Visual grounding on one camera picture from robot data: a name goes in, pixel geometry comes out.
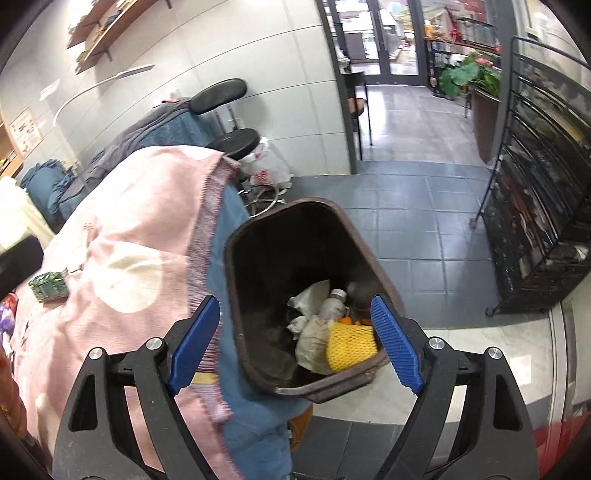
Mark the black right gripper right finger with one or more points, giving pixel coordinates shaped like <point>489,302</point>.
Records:
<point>494,440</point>

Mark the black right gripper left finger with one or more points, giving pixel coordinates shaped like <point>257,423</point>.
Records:
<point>122,421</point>

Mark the green snack wrapper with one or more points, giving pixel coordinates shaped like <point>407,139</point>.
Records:
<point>48,287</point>

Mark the yellow foam fruit net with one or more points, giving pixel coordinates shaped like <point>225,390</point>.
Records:
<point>350,345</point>

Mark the small plastic bottle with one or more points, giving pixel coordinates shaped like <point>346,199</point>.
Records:
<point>334,307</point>

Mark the white paper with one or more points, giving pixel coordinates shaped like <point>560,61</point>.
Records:
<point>307,304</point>

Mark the brown paper bag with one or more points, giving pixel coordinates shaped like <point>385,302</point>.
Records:
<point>312,345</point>

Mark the dark brown trash bin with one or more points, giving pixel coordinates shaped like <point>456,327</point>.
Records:
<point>280,267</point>

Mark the pink polka dot bedspread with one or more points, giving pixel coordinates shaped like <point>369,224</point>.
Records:
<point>135,253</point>

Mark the black metal rack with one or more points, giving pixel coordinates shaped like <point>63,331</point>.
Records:
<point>536,208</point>

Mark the cream cloth over chair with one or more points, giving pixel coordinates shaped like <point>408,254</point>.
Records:
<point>19,217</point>

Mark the blue massage bed grey blanket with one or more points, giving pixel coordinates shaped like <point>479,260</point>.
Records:
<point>56,190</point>

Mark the white plastic bag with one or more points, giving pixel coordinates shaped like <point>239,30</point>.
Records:
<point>266,167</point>

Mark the black stool with backrest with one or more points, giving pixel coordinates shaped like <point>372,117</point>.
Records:
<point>233,140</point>

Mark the potted green plant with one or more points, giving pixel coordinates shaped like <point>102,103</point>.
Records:
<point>479,78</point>

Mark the white floor lamp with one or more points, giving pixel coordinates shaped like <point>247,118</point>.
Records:
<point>119,76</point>

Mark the wall poster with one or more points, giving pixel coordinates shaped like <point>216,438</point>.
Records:
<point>25,133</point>

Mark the wooden wall shelves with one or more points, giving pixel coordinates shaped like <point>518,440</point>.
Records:
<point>101,26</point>

